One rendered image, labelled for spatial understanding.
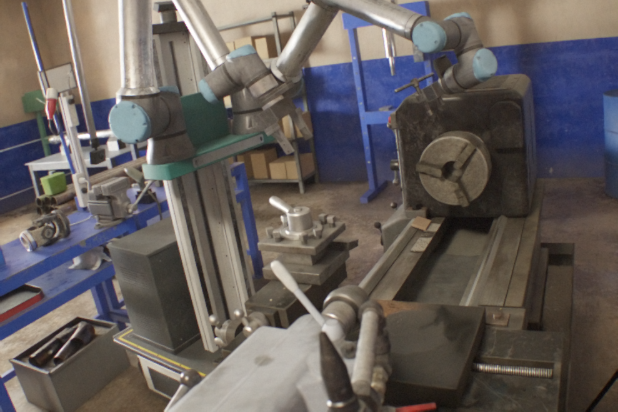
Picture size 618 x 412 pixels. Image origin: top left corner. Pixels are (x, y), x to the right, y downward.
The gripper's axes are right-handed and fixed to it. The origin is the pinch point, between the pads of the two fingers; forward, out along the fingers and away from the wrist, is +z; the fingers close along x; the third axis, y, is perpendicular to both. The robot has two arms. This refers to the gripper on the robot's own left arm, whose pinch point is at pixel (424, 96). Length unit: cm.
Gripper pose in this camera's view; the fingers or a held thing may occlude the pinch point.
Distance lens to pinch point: 184.4
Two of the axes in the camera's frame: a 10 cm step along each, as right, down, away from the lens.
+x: 8.1, -4.2, 4.1
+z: -3.7, 1.8, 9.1
